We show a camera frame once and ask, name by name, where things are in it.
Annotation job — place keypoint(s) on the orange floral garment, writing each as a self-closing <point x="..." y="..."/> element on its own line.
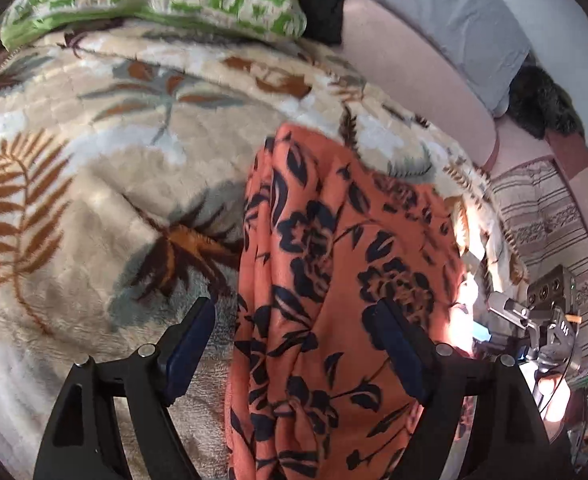
<point x="324" y="285"/>

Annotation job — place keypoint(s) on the dark furry cushion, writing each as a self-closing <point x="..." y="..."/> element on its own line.
<point x="544" y="105"/>

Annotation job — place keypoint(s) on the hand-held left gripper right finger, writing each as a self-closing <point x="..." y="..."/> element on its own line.
<point x="404" y="355"/>

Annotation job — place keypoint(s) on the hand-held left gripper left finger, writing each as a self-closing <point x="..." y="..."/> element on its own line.
<point x="189" y="350"/>

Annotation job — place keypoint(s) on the grey pillow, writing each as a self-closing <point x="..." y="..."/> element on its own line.
<point x="454" y="20"/>

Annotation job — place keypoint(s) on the cream leaf-print fleece blanket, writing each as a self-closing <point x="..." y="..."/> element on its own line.
<point x="74" y="210"/>

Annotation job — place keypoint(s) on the pink padded headboard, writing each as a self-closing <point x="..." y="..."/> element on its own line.
<point x="424" y="70"/>

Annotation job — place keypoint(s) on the striped beige cloth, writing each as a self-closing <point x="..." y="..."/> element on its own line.
<point x="539" y="210"/>

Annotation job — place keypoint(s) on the person's right hand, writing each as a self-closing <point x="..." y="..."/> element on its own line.
<point x="554" y="397"/>

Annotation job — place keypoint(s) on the black cloth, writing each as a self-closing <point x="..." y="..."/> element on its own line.
<point x="324" y="10"/>

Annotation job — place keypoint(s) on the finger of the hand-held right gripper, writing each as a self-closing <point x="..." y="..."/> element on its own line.
<point x="484" y="334"/>
<point x="506" y="307"/>

